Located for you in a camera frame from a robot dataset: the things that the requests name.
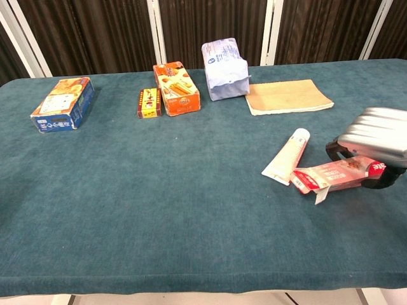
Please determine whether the tan folded cloth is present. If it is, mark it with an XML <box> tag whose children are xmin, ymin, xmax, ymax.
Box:
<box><xmin>244</xmin><ymin>79</ymin><xmax>335</xmax><ymax>117</ymax></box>

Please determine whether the small yellow red box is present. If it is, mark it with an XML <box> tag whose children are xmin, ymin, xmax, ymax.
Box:
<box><xmin>137</xmin><ymin>87</ymin><xmax>163</xmax><ymax>119</ymax></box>

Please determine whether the orange biscuit box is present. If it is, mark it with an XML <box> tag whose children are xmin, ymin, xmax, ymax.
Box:
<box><xmin>152</xmin><ymin>61</ymin><xmax>202</xmax><ymax>118</ymax></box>

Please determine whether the white toothpaste tube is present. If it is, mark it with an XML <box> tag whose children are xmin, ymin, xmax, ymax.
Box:
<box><xmin>261</xmin><ymin>128</ymin><xmax>311</xmax><ymax>187</ymax></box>

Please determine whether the blue snack box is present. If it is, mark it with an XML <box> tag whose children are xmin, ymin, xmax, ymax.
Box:
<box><xmin>30</xmin><ymin>76</ymin><xmax>96</xmax><ymax>134</ymax></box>

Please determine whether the teal table cloth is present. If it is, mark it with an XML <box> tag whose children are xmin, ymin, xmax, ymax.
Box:
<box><xmin>0</xmin><ymin>58</ymin><xmax>407</xmax><ymax>299</ymax></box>

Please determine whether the red toothpaste box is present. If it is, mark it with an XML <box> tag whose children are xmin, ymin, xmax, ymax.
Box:
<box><xmin>290</xmin><ymin>155</ymin><xmax>387</xmax><ymax>206</ymax></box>

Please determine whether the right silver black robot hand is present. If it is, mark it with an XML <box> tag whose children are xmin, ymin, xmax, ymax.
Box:
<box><xmin>325</xmin><ymin>107</ymin><xmax>407</xmax><ymax>191</ymax></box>

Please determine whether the white metal frame post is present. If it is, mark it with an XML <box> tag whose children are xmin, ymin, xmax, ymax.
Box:
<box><xmin>146</xmin><ymin>0</ymin><xmax>168</xmax><ymax>66</ymax></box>
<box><xmin>359</xmin><ymin>0</ymin><xmax>394</xmax><ymax>61</ymax></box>
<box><xmin>259</xmin><ymin>0</ymin><xmax>284</xmax><ymax>67</ymax></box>
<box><xmin>0</xmin><ymin>0</ymin><xmax>53</xmax><ymax>79</ymax></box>

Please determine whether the pale blue paper bag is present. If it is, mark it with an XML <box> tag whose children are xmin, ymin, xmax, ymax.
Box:
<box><xmin>201</xmin><ymin>37</ymin><xmax>252</xmax><ymax>102</ymax></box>

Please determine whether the dark brown curtain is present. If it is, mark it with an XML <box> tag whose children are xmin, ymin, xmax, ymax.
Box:
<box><xmin>0</xmin><ymin>0</ymin><xmax>407</xmax><ymax>87</ymax></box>

